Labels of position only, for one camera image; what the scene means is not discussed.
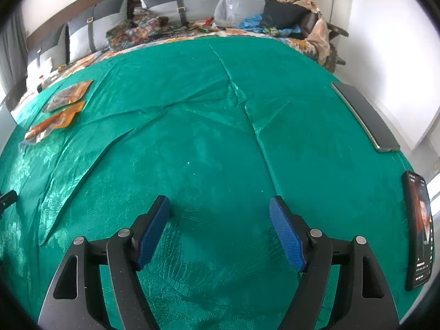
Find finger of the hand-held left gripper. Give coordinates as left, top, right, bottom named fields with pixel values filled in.
left=0, top=190, right=18, bottom=218

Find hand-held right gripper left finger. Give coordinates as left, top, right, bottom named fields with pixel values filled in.
left=38, top=195, right=171, bottom=330

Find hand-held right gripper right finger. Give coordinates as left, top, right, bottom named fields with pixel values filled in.
left=269, top=196, right=401, bottom=330

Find orange sausage snack packet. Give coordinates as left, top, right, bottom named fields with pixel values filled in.
left=19, top=101, right=86, bottom=145

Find orange packet with dark snacks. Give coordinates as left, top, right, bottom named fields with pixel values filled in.
left=43, top=80, right=94, bottom=113

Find grey flat panel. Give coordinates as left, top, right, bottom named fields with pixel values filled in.
left=0, top=105, right=18, bottom=129

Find green patterned blanket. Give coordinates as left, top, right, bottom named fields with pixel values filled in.
left=0, top=36, right=430, bottom=330

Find smartphone with lit screen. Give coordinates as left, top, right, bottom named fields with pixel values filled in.
left=401, top=170, right=433, bottom=291

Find dark smartphone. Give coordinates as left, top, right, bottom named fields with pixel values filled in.
left=331, top=82, right=401, bottom=153

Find grey curtain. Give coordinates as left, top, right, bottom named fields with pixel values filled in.
left=0, top=10, right=28, bottom=93

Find floral bedsheet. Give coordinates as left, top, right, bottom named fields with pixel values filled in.
left=10, top=27, right=336, bottom=117

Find dark floral cloth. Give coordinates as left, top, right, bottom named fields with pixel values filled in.
left=106, top=9, right=193, bottom=50

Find beige floral cloth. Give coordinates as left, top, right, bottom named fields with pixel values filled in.
left=277, top=0, right=332, bottom=66

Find brown headboard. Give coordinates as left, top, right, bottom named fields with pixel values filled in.
left=26, top=0, right=293, bottom=52

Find blue cloth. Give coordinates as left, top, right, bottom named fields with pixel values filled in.
left=239, top=15, right=306, bottom=40

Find brown chair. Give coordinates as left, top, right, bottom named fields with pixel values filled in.
left=299, top=12, right=349, bottom=66

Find small colourful wrappers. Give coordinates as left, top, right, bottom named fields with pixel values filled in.
left=187, top=17, right=227, bottom=33

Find black cloth bundle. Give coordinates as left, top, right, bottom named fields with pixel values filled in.
left=258, top=0, right=310, bottom=30

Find clear plastic bag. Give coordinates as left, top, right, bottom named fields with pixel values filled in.
left=214, top=0, right=243, bottom=28

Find grey strapped pillow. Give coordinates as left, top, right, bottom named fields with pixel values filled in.
left=223, top=0, right=293, bottom=24
left=67, top=0, right=130, bottom=64
left=137, top=0, right=221, bottom=24
left=26, top=24, right=67, bottom=86

